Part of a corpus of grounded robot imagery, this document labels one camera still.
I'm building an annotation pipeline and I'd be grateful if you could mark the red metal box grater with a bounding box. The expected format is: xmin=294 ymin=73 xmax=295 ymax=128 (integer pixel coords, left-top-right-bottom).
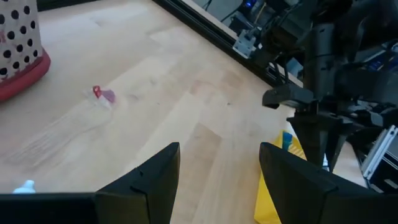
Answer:
xmin=0 ymin=0 xmax=52 ymax=102

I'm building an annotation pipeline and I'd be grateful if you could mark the yellow slotted plastic basket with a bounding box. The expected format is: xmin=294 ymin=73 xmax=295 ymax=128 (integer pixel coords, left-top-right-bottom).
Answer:
xmin=254 ymin=129 xmax=308 ymax=224

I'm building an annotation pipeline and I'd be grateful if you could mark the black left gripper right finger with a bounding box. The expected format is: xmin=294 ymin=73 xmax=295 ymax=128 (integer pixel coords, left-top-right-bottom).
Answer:
xmin=259 ymin=142 xmax=338 ymax=224

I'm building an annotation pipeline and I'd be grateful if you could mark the small blue white tube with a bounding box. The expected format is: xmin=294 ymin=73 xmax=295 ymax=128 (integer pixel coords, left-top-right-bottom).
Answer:
xmin=12 ymin=179 xmax=37 ymax=194
xmin=281 ymin=131 xmax=294 ymax=152

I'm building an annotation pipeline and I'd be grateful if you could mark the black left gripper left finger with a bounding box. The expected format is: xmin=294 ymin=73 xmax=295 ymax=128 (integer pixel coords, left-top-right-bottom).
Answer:
xmin=95 ymin=142 xmax=181 ymax=224

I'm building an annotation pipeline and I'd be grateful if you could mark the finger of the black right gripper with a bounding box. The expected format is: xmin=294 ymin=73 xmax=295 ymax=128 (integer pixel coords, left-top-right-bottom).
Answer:
xmin=326 ymin=123 xmax=354 ymax=172
xmin=287 ymin=114 xmax=330 ymax=167

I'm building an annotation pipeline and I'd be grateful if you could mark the small clear plastic bag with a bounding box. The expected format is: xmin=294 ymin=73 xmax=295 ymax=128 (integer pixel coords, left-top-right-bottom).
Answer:
xmin=83 ymin=85 xmax=116 ymax=109

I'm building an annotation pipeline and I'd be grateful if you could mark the black aluminium rig frame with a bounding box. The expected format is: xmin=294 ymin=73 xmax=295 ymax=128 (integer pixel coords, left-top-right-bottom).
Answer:
xmin=152 ymin=0 xmax=304 ymax=90

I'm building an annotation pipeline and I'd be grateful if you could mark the silver metal mounting bracket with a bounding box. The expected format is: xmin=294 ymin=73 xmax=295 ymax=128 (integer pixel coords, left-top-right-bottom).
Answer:
xmin=232 ymin=29 xmax=261 ymax=59

